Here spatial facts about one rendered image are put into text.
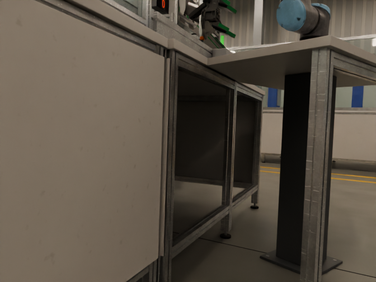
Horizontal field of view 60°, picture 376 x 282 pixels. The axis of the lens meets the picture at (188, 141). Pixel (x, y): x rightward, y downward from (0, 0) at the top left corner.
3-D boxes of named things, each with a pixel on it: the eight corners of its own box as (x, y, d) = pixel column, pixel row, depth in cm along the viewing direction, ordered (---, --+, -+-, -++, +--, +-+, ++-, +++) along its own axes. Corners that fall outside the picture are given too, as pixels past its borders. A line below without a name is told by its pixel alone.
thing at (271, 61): (421, 81, 149) (421, 75, 149) (330, 45, 90) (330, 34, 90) (286, 90, 202) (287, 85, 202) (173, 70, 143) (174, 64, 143)
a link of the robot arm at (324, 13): (333, 39, 140) (337, 7, 139) (317, 33, 132) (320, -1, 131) (308, 43, 149) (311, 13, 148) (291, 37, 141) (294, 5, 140)
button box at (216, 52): (237, 68, 170) (238, 56, 170) (225, 60, 151) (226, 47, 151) (225, 69, 173) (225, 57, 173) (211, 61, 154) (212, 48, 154)
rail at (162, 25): (232, 80, 187) (233, 61, 186) (156, 42, 106) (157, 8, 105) (223, 80, 189) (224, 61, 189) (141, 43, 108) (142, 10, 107)
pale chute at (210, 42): (229, 64, 204) (234, 58, 202) (219, 60, 193) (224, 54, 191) (203, 36, 214) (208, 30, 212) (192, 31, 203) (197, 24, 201)
